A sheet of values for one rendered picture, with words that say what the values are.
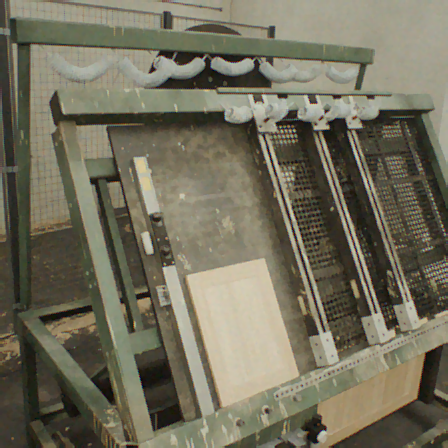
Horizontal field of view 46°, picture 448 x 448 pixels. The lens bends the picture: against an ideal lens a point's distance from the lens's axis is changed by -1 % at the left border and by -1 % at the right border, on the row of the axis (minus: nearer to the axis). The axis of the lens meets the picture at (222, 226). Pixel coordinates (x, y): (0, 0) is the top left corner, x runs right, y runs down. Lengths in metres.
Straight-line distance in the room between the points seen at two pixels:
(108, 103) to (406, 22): 5.87
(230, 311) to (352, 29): 6.17
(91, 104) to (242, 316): 0.95
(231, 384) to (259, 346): 0.19
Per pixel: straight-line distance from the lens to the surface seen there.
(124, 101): 2.02
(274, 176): 2.28
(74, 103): 1.94
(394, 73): 7.49
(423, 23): 7.39
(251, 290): 2.11
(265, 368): 2.10
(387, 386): 3.10
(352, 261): 2.46
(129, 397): 1.79
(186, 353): 1.90
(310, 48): 3.21
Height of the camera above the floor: 2.05
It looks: 17 degrees down
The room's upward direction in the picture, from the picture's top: 3 degrees clockwise
